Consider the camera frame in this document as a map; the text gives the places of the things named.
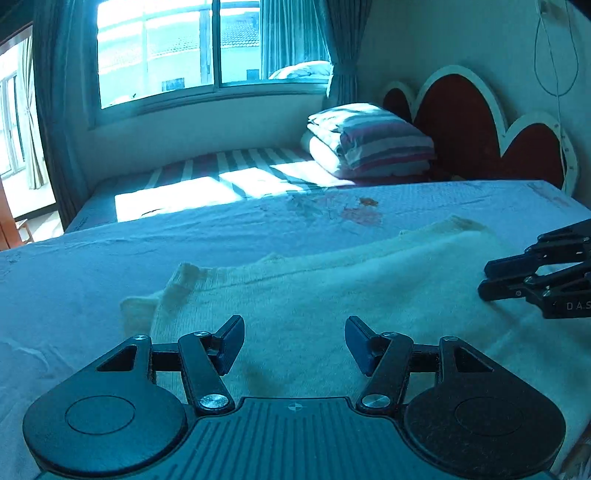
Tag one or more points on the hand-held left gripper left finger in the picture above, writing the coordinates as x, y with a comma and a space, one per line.
231, 340

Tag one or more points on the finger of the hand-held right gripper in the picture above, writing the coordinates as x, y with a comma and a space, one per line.
508, 290
512, 266

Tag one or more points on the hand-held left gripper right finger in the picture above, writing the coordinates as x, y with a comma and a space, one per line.
358, 341

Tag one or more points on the red scalloped headboard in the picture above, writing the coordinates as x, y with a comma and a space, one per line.
461, 120

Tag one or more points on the brown wooden door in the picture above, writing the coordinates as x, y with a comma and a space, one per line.
4, 217

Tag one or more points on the folded striped quilt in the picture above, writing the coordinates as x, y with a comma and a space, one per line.
378, 143

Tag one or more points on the cream knitted sweater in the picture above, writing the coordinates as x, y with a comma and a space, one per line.
323, 286

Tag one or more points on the floral bedsheet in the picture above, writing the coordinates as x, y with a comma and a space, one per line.
92, 258

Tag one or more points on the striped mattress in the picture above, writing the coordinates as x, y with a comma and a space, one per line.
194, 180

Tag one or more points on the tied light balcony curtain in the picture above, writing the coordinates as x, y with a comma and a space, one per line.
34, 129

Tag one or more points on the white bedding on windowsill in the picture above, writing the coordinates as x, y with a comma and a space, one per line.
302, 70

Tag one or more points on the blue curtain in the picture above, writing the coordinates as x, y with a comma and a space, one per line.
323, 37
60, 115

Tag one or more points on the sliding glass window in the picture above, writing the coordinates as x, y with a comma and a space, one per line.
184, 50

